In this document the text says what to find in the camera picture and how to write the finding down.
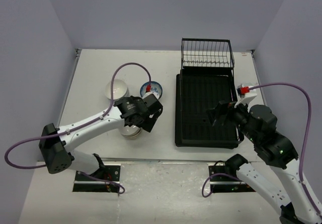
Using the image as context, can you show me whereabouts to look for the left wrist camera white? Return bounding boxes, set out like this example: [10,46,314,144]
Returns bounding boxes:
[140,83,159,99]

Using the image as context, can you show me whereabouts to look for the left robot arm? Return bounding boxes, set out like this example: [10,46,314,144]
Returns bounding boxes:
[39,95,163,180]

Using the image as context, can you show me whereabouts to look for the black wire dish rack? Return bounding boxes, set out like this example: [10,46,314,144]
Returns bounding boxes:
[181,38,234,69]

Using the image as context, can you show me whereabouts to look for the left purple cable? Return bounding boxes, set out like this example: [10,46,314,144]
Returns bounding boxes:
[4,62,151,194]

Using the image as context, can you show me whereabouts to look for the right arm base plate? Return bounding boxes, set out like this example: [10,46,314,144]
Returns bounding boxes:
[208,162,255,193]

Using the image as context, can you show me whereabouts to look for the black drain tray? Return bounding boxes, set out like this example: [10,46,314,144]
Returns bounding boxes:
[175,66,244,149]

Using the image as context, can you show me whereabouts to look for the beige bowl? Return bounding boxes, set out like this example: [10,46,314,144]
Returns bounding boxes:
[118,126,141,135]
[123,134,139,140]
[121,131,141,136]

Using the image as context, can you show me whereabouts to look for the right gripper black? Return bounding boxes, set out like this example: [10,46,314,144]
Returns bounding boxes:
[204,95,260,142]

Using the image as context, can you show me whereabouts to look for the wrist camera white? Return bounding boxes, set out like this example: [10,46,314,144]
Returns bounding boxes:
[234,84,257,108]
[140,83,159,99]

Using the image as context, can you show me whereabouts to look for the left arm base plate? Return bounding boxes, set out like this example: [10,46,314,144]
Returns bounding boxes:
[72,165,121,193]

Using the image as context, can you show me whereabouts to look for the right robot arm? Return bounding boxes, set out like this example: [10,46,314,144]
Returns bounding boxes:
[206,102,321,223]

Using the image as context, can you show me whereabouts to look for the white bowl blue flowers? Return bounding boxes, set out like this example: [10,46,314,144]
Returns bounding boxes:
[140,80,164,99]

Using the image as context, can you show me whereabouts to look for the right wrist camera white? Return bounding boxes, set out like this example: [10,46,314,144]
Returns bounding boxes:
[234,84,257,108]

